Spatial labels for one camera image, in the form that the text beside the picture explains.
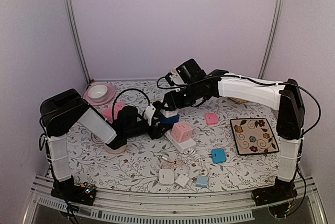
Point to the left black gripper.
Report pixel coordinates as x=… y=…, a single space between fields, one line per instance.
x=156 y=132

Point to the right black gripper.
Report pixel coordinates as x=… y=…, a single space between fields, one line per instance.
x=174 y=101

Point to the white cube socket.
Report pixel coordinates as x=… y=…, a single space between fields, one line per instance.
x=169 y=114

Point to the dark blue cube socket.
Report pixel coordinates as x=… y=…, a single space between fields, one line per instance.
x=169 y=120

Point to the pink cube socket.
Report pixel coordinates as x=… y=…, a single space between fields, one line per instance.
x=181 y=131

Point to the white power strip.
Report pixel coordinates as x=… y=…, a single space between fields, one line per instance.
x=188 y=148

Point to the white plug adapter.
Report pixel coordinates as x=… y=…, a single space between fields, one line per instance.
x=166 y=177

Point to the white charger with cable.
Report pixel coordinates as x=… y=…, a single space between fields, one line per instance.
x=179 y=167

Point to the pink plug adapter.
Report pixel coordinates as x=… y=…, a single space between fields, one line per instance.
x=211 y=119

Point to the pink power strip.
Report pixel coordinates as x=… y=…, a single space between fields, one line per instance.
x=111 y=112

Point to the blue plug adapter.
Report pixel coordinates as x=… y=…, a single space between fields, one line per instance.
x=218 y=156

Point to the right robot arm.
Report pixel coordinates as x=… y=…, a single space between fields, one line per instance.
x=285 y=98

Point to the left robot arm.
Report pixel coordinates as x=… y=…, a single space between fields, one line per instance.
x=61 y=112

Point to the light blue charger plug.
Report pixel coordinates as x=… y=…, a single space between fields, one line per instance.
x=202 y=181

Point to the cream ceramic mug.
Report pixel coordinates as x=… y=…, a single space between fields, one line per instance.
x=174 y=71

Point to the pink plate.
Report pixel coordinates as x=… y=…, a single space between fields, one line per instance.
x=109 y=96

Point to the yellow woven tray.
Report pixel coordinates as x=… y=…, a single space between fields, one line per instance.
x=241 y=101

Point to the floral table cloth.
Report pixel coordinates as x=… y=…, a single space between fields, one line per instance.
x=136 y=169

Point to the white bowl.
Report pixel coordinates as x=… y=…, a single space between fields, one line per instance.
x=97 y=92

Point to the floral square coaster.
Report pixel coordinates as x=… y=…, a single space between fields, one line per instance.
x=253 y=136

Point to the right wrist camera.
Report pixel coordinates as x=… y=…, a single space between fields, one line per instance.
x=174 y=79

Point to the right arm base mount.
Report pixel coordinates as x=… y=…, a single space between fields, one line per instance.
x=273 y=194

